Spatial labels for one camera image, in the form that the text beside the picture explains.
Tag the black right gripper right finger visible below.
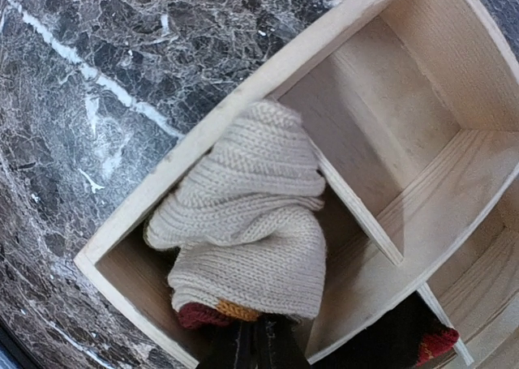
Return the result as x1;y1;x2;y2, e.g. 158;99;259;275
258;316;311;369

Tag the black argyle sock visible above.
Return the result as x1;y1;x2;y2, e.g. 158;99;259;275
311;293;459;369

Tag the beige striped sock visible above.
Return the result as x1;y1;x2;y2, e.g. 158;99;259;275
144;101;327;329

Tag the wooden compartment tray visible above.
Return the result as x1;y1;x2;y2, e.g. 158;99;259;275
75;0;518;368

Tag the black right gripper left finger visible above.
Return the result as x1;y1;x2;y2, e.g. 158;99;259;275
196;322;254;369

